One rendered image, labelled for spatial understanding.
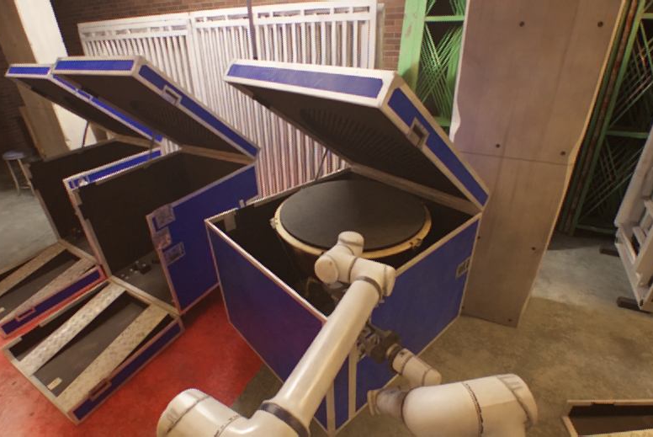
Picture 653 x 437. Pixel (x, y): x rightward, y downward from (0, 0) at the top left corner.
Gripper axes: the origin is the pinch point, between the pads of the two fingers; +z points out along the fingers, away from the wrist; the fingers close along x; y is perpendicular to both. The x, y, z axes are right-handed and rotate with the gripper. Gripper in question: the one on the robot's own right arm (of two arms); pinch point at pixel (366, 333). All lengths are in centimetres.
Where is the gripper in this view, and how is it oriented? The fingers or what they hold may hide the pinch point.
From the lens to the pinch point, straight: 150.7
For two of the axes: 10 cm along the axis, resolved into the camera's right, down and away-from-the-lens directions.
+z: -6.6, -3.5, 6.6
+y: -0.3, -8.7, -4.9
